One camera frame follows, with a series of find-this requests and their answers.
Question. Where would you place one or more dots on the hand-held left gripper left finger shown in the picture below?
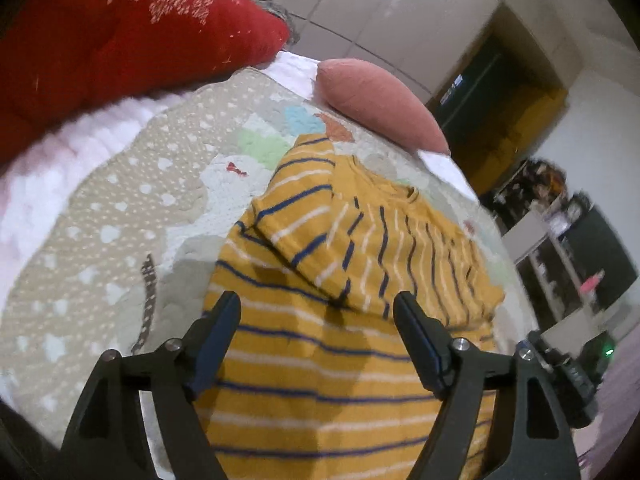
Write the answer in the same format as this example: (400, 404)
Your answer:
(210, 360)

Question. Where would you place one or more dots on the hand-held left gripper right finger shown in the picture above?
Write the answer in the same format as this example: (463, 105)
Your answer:
(427, 355)

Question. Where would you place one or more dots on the yellow striped sweater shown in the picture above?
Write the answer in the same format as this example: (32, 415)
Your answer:
(320, 360)

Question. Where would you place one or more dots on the small pink object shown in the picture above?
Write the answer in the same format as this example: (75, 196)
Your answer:
(592, 281)

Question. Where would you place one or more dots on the cluttered storage shelf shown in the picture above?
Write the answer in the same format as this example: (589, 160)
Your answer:
(545, 260)

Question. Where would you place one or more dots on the heart-print quilted blanket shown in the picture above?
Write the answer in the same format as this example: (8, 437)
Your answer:
(100, 240)

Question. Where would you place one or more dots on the pink pillow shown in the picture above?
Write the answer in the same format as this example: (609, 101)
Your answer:
(380, 105)

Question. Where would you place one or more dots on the pale pink fluffy bedsheet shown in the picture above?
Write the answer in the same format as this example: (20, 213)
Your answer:
(65, 150)

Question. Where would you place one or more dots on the dark green door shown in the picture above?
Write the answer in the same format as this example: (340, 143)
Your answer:
(475, 90)

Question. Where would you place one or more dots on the red embroidered quilt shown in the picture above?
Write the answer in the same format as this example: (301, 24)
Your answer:
(125, 35)

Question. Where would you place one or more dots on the white panelled wardrobe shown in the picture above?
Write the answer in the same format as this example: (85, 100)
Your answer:
(375, 10)

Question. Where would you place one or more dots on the grey knitted cloth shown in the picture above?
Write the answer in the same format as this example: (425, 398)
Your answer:
(272, 7)

